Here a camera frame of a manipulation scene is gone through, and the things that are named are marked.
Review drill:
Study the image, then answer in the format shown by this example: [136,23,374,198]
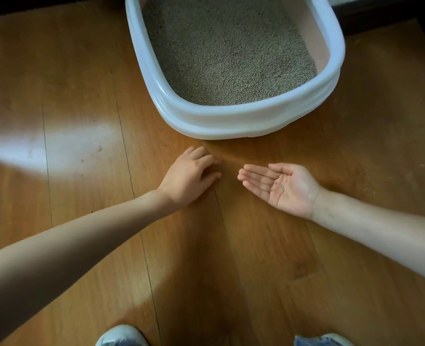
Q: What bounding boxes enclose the person's grey right shoe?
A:
[317,333,356,346]

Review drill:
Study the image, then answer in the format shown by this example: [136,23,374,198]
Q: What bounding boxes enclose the person's left forearm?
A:
[0,189,179,346]

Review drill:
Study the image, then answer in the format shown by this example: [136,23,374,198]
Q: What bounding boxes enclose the person's right forearm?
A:
[310,189,425,287]

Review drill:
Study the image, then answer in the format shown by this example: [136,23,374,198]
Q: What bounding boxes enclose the dark wall baseboard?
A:
[0,0,127,20]
[333,0,425,62]

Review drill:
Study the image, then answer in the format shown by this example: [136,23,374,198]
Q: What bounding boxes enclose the person's left hand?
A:
[157,146,222,210]

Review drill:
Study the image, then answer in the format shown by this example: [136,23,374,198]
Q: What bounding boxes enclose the grey cat litter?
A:
[142,0,318,107]

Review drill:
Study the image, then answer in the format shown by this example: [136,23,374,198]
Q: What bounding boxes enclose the white oval litter box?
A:
[125,0,346,140]

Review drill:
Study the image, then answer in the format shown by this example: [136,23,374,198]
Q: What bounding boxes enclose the person's right hand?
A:
[237,162,323,221]

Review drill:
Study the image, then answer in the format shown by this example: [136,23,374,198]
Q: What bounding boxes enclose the person's blue jeans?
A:
[294,335,332,346]

